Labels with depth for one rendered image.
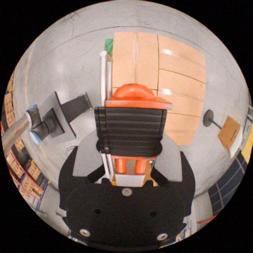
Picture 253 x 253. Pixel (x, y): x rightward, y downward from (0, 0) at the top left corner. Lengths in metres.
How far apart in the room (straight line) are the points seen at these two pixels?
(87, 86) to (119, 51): 0.85
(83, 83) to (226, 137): 2.32
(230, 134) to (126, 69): 1.55
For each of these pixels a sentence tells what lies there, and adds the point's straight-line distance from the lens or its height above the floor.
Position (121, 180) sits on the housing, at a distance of 0.21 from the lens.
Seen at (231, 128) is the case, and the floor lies 0.80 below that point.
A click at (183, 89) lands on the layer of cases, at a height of 0.54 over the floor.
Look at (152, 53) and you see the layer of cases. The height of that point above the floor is 0.54.
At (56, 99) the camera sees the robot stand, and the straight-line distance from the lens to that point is 0.86.
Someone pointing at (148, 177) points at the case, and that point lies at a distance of 0.90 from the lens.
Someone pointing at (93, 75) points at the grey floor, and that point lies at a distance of 1.45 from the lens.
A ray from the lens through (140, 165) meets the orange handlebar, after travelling 0.17.
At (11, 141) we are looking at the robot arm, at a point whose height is 1.30.
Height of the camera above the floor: 1.33
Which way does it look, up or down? 63 degrees down
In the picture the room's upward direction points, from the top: 174 degrees counter-clockwise
